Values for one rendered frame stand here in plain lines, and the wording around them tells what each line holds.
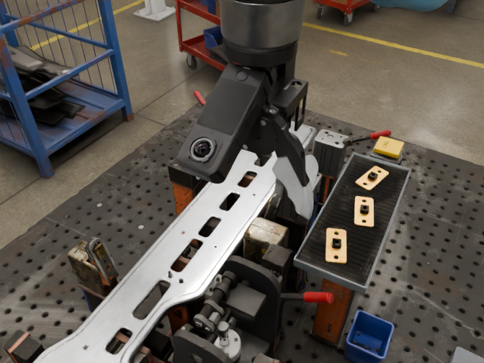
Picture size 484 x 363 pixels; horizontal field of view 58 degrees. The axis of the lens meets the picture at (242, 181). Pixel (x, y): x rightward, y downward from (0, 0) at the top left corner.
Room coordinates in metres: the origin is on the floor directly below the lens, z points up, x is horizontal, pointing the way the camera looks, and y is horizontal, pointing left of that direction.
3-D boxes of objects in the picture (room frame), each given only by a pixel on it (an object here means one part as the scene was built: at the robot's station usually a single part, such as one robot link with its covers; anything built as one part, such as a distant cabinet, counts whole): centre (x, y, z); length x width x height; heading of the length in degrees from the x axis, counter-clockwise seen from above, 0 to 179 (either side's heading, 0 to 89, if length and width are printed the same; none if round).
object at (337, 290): (0.64, -0.24, 0.92); 0.10 x 0.08 x 0.45; 152
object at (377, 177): (0.74, -0.29, 1.17); 0.08 x 0.04 x 0.01; 135
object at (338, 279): (0.64, -0.24, 1.16); 0.37 x 0.14 x 0.02; 152
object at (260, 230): (0.66, -0.05, 0.89); 0.13 x 0.11 x 0.38; 62
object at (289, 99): (0.40, -0.02, 1.58); 0.09 x 0.08 x 0.12; 152
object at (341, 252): (0.55, -0.18, 1.17); 0.08 x 0.04 x 0.01; 170
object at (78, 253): (0.62, 0.34, 0.87); 0.12 x 0.09 x 0.35; 62
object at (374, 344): (0.57, -0.33, 0.74); 0.11 x 0.10 x 0.09; 152
